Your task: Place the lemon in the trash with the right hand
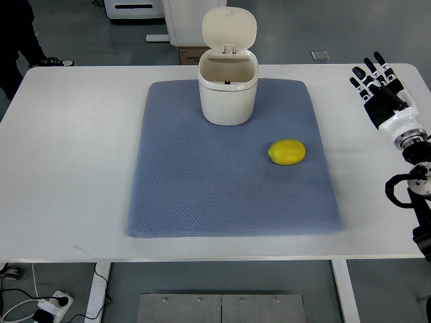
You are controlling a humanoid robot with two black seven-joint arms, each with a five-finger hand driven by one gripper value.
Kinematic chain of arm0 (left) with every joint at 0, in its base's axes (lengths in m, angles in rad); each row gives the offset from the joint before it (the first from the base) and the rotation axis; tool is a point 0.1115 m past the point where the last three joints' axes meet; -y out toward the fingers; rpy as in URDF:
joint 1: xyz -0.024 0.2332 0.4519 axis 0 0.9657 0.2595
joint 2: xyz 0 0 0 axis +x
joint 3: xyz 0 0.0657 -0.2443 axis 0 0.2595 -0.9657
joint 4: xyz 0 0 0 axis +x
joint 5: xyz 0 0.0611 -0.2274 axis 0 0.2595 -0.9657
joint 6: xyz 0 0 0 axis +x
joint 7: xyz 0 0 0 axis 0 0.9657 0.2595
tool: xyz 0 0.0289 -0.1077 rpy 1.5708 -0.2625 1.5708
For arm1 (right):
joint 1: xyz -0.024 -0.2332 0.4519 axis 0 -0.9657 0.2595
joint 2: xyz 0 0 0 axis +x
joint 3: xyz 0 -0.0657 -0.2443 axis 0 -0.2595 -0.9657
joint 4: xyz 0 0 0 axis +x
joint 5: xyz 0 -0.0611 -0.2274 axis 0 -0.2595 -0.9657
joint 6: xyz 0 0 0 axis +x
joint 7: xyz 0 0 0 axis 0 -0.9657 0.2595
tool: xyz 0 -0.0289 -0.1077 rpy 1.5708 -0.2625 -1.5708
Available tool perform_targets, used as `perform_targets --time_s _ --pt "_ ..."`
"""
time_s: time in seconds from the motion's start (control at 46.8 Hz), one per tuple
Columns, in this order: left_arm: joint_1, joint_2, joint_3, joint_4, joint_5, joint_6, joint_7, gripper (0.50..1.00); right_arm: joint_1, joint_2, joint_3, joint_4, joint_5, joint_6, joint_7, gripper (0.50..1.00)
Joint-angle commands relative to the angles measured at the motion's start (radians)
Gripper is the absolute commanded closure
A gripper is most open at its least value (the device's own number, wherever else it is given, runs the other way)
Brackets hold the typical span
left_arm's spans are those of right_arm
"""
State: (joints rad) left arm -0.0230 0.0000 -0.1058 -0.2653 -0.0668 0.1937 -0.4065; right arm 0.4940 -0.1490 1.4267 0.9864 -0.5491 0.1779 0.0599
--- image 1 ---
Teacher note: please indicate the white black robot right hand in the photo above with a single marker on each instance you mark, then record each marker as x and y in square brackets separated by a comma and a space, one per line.
[387, 102]

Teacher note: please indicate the yellow lemon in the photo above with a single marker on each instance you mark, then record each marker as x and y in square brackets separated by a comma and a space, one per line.
[287, 152]

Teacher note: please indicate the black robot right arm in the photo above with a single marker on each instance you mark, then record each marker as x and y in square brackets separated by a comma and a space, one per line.
[415, 148]

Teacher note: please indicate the white trash bin open lid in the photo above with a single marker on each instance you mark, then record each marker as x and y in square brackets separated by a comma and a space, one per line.
[228, 72]

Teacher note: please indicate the grey floor socket plate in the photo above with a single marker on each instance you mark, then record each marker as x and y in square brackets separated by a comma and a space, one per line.
[319, 55]

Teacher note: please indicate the right white table leg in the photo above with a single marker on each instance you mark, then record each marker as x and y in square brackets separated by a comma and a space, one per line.
[345, 291]

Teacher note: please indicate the white table leg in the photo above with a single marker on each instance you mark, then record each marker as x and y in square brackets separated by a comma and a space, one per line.
[98, 299]
[345, 291]

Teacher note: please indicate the brown cardboard box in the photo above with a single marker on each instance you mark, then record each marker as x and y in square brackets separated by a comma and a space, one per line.
[190, 55]

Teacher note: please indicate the blue quilted cloth mat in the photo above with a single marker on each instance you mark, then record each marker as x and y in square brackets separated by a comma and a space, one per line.
[197, 179]

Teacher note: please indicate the white cabinet base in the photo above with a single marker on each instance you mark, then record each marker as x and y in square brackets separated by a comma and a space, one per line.
[184, 22]

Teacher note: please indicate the white machine with slot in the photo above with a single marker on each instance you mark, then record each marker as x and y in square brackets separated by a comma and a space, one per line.
[135, 10]

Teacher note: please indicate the black white sneaker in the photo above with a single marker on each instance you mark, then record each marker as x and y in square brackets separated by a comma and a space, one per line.
[55, 62]

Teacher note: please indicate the left white table leg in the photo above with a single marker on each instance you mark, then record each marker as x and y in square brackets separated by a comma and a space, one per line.
[98, 299]

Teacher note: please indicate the person in black clothes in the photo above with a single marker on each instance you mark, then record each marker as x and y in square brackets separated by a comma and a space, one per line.
[17, 38]

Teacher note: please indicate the white power strip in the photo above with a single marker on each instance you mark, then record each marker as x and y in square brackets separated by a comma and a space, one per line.
[58, 304]

